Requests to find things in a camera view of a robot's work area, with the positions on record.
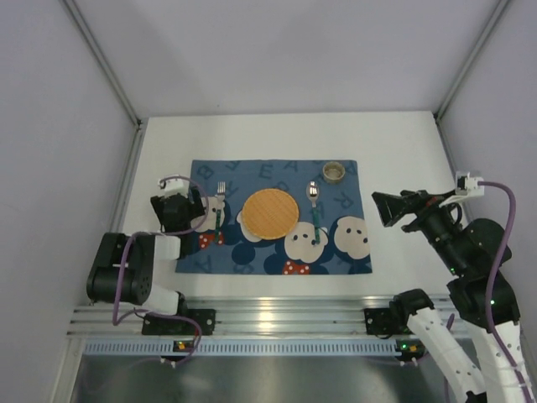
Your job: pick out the aluminium front rail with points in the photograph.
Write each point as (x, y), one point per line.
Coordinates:
(273, 317)

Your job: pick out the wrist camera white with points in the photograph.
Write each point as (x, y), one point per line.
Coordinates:
(468, 184)
(172, 186)

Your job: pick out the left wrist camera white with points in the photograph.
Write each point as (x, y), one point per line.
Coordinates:
(172, 186)

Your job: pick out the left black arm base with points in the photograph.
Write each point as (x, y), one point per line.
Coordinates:
(166, 326)

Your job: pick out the green handled fork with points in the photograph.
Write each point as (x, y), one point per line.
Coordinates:
(220, 197)

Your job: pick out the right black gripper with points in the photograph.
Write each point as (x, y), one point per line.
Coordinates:
(410, 210)

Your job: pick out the green handled spoon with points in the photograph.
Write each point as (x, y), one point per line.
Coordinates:
(313, 193)

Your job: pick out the round woven wicker plate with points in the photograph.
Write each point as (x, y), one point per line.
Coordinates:
(270, 214)

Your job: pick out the left aluminium corner post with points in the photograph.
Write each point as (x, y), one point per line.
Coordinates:
(83, 28)

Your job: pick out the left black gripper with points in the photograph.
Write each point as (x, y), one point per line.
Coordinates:
(195, 203)

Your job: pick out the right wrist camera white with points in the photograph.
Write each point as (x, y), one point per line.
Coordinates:
(468, 184)

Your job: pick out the blue cartoon placemat cloth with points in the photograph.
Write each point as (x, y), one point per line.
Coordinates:
(345, 244)

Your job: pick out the perforated cable duct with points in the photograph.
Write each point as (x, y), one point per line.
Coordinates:
(253, 347)

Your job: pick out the right aluminium corner post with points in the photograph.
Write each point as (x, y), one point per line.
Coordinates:
(485, 33)

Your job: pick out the aluminium corner post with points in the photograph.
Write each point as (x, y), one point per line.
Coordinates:
(485, 33)
(83, 28)

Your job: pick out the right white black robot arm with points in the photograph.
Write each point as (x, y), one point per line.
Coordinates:
(484, 300)

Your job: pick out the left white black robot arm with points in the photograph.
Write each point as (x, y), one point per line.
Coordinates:
(123, 269)

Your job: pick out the small beige cup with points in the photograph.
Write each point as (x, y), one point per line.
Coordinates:
(333, 172)

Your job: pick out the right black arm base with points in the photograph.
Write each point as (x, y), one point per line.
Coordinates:
(382, 323)

